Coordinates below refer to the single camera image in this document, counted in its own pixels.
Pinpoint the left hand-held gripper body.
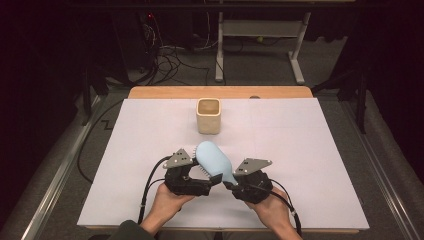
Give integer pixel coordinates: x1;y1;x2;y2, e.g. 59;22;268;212
162;148;213;197

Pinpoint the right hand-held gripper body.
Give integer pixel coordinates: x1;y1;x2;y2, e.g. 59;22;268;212
233;157;275;205

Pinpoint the light blue hairbrush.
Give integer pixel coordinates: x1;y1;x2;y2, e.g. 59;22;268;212
192;140;240;187

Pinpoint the cream square cup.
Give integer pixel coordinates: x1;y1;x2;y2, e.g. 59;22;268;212
195;97;222;136

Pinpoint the person's left hand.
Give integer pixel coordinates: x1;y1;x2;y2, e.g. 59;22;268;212
146;183;196;231

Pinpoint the person's right hand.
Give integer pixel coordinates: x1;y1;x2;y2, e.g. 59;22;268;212
244;187;293;231

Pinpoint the white table cover sheet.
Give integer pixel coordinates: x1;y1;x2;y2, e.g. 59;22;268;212
77;98;370;230

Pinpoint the wooden table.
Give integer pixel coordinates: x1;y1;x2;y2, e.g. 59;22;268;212
84;85;361;235

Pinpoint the dark metal stand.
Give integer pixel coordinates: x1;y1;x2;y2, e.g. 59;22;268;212
312;64;369;135
80;64;110;127

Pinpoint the dark equipment tower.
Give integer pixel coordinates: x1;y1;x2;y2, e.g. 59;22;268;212
111;12;162;85

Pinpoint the white metal stand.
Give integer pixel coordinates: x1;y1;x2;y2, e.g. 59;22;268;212
214;11;306;86

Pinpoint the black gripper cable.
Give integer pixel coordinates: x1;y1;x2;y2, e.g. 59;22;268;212
269;178;304;238
137;155;173;225

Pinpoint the tangle of floor cables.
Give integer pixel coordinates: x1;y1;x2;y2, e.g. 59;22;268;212
141;13;216;87

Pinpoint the black floor cable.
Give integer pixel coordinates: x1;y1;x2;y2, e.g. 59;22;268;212
77;99;125;184

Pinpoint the metal floor rail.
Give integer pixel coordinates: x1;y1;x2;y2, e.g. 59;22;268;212
19;95;103;240
339;99;424;240

